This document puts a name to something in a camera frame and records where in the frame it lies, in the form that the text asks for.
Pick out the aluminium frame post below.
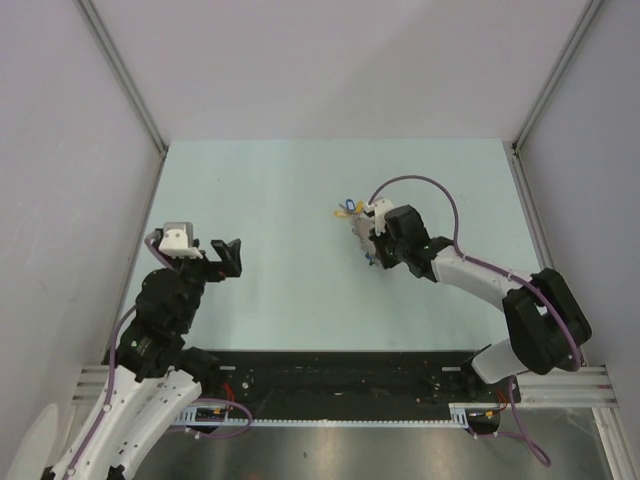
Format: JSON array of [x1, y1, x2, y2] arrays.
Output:
[[509, 0, 609, 151], [73, 0, 169, 160]]

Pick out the keyring with chain and tags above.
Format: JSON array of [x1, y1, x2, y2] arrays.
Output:
[[334, 198, 379, 266]]

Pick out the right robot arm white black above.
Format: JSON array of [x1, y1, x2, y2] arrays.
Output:
[[364, 199, 592, 401]]

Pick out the right aluminium frame post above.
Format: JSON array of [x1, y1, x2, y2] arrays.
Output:
[[509, 0, 609, 151]]

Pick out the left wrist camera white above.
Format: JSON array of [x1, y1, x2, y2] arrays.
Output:
[[153, 222, 203, 259]]

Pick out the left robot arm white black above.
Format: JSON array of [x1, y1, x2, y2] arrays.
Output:
[[42, 228, 242, 479]]

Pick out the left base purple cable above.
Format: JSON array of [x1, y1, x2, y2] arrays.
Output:
[[184, 394, 254, 441]]

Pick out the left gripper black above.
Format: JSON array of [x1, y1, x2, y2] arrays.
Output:
[[153, 237, 241, 328]]

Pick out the white slotted cable duct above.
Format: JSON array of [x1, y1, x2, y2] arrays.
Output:
[[170, 404, 502, 430]]

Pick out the left aluminium frame post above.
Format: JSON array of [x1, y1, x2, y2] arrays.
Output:
[[73, 0, 169, 160]]

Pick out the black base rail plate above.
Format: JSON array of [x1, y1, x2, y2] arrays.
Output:
[[204, 350, 520, 419]]

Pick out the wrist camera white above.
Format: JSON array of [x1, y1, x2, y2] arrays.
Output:
[[363, 198, 395, 236], [153, 222, 203, 259]]

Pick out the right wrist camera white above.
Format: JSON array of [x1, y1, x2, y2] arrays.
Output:
[[363, 198, 395, 236]]

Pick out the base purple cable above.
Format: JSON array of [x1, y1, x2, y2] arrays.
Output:
[[469, 374, 554, 469], [184, 394, 254, 441]]

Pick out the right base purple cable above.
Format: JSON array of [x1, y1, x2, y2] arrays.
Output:
[[469, 374, 554, 469]]

